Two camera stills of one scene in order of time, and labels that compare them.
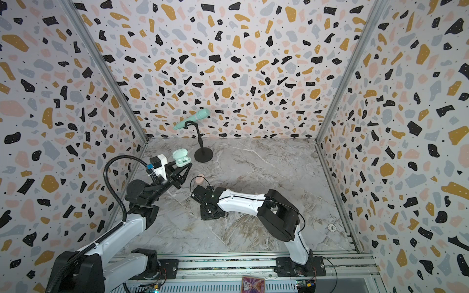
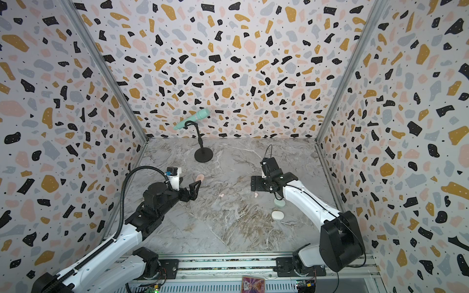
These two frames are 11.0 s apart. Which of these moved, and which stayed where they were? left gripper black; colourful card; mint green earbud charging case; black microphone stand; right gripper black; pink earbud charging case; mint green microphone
Moved: left gripper black; right gripper black; mint green earbud charging case
Stayed: pink earbud charging case; black microphone stand; colourful card; mint green microphone
